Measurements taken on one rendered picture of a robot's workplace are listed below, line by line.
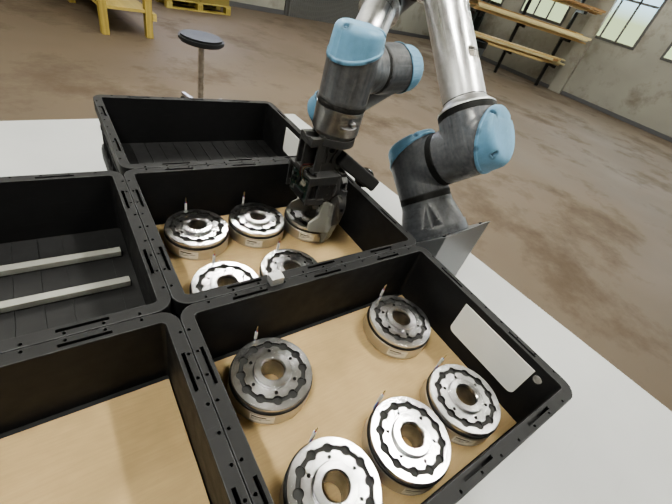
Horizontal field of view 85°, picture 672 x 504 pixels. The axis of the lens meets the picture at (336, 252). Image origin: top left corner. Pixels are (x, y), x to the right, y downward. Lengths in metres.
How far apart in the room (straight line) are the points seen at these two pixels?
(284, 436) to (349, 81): 0.47
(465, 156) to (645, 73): 9.84
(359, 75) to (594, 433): 0.78
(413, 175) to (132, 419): 0.66
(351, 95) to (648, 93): 10.07
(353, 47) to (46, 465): 0.58
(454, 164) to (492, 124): 0.10
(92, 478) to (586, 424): 0.82
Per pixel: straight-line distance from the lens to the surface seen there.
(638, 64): 10.61
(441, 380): 0.55
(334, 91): 0.57
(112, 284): 0.61
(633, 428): 1.01
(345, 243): 0.74
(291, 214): 0.73
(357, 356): 0.56
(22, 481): 0.50
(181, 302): 0.45
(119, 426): 0.49
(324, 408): 0.51
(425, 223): 0.82
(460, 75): 0.83
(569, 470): 0.84
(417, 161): 0.82
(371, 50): 0.56
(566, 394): 0.56
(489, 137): 0.75
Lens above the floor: 1.27
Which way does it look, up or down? 38 degrees down
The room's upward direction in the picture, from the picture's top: 18 degrees clockwise
